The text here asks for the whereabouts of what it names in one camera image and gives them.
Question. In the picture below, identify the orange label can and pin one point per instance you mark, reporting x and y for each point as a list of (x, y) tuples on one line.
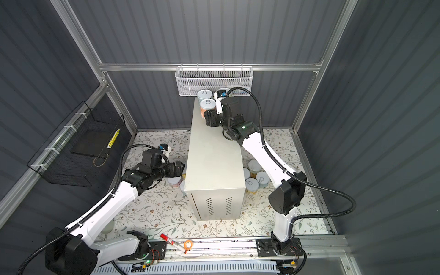
[(207, 104)]

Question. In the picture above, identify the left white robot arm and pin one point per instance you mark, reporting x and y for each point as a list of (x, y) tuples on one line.
[(74, 250)]

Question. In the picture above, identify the yellow highlighter pen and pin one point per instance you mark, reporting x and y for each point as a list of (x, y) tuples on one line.
[(113, 139)]

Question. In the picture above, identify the floral table mat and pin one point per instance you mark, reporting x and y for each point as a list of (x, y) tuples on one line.
[(166, 209)]

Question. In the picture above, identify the green label can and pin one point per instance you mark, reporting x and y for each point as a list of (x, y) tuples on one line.
[(222, 93)]

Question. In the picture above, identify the black wire wall basket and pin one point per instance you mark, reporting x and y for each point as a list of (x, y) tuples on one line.
[(79, 157)]

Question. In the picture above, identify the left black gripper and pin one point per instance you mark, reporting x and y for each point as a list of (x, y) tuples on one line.
[(179, 169)]

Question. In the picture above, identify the white wire mesh basket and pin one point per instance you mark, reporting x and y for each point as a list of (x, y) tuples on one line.
[(190, 82)]

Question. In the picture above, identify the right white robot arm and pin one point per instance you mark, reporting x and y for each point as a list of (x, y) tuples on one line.
[(288, 192)]

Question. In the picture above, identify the teal label can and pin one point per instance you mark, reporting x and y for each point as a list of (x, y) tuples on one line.
[(204, 94)]

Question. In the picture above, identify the yellow label can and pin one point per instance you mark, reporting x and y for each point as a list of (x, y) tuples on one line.
[(252, 185)]

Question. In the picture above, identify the pink label can left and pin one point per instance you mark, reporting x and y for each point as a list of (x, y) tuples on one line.
[(174, 182)]

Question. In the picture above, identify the beige metal cabinet counter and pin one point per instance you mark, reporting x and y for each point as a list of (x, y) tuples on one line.
[(215, 183)]

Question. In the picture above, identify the dark red label can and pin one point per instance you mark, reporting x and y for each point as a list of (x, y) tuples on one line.
[(246, 173)]

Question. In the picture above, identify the orange ring tool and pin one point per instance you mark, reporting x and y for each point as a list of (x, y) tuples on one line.
[(188, 244)]

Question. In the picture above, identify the silver top can right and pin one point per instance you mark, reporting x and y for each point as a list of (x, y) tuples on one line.
[(263, 179)]

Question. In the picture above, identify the red white marker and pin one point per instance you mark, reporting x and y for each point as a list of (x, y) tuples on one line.
[(173, 243)]

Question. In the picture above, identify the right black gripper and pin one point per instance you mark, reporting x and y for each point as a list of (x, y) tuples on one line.
[(211, 118)]

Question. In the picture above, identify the plastic lid tall can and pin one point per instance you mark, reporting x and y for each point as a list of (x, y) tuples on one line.
[(254, 167)]

